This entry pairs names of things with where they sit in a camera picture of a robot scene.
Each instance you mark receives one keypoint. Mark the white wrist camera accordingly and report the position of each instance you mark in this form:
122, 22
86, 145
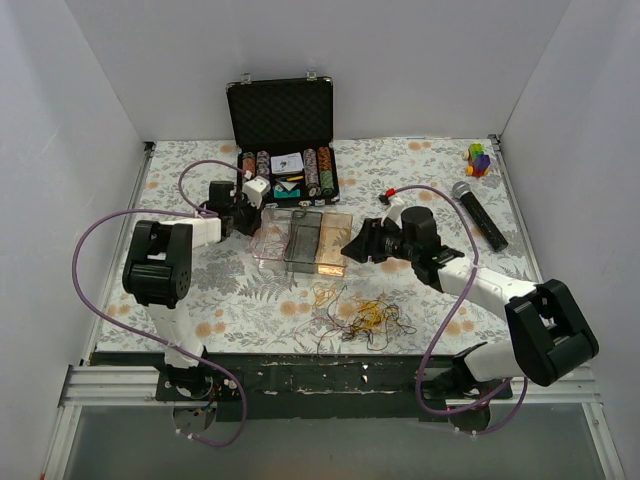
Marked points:
394, 206
255, 190

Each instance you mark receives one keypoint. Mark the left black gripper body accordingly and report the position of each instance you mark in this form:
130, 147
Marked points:
248, 218

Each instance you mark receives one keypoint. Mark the teal card box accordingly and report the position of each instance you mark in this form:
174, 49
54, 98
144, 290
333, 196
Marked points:
286, 190

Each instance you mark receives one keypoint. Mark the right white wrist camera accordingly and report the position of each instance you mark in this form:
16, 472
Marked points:
394, 206

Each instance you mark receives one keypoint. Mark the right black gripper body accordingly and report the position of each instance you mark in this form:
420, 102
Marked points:
373, 241

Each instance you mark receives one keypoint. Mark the purple poker chip row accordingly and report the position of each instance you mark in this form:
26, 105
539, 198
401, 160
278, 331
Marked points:
263, 165

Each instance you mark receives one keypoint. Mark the orange green chip row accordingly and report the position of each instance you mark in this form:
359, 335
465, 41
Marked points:
325, 170

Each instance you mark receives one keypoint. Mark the white playing card deck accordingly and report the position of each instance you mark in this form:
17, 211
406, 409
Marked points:
287, 164

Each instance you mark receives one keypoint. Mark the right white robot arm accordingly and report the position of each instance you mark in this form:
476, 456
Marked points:
548, 334

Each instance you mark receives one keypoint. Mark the orange poker chip row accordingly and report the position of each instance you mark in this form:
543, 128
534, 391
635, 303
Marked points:
249, 163

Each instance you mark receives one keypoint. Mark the black poker chip case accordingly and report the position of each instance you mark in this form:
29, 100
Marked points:
284, 116

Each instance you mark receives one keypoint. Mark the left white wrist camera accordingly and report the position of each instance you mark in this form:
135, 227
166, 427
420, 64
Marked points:
255, 190

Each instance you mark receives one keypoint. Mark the colourful toy block train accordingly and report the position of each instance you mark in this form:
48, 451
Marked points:
478, 161

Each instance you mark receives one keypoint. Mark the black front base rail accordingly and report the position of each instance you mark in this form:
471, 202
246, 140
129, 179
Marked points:
287, 386

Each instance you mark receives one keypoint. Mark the clear plastic organizer box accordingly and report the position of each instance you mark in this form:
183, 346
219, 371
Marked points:
303, 241

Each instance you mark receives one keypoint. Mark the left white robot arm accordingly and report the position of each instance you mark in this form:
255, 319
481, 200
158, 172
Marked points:
158, 271

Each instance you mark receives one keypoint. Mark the black handheld microphone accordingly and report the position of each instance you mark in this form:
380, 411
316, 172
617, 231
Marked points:
462, 192

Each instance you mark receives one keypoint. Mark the grey poker chip row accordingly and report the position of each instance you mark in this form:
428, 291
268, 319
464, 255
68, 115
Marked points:
311, 172

